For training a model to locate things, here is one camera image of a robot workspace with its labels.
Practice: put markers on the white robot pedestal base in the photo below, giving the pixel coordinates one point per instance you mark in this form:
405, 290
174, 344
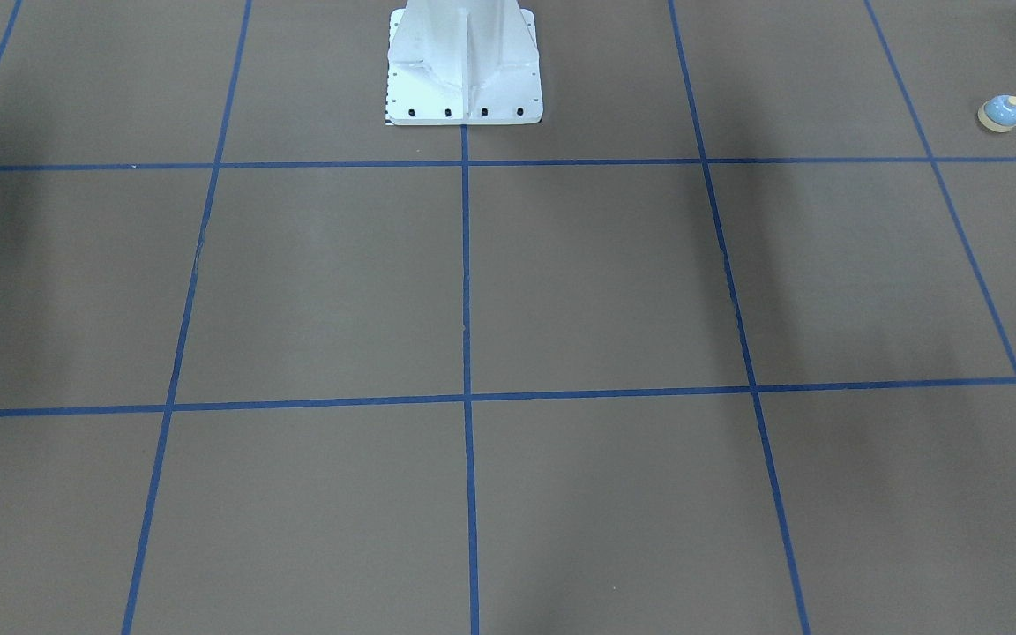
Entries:
453, 63

